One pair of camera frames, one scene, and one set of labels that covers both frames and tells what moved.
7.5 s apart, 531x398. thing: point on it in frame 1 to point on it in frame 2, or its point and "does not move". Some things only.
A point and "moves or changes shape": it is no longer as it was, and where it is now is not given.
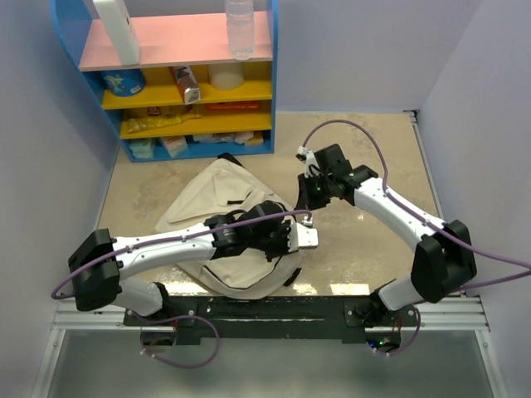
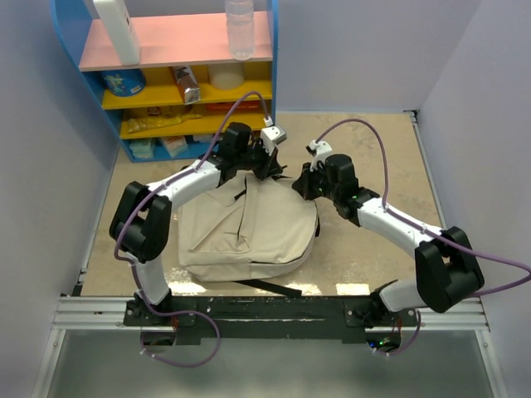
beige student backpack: x=223 y=186 moves or changes shape
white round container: x=227 y=75 does not move
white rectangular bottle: x=119 y=23 does not move
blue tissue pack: x=142 y=149 does not move
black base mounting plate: x=275 y=319 does not move
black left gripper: x=284 y=230 to x=269 y=166
